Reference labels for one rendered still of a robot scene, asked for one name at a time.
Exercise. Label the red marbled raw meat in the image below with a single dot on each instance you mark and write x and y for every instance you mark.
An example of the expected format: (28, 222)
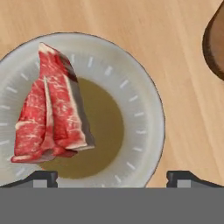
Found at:
(55, 110)

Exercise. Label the white plate with olive centre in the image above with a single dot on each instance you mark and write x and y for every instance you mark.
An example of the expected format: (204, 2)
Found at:
(122, 122)

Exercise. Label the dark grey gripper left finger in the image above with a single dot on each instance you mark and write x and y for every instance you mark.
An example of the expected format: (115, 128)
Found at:
(44, 176)

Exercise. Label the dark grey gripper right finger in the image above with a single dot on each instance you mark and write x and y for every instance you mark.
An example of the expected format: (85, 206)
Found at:
(178, 176)

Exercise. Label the brown wooden cutting board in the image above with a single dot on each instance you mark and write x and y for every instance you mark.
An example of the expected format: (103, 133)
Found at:
(215, 46)

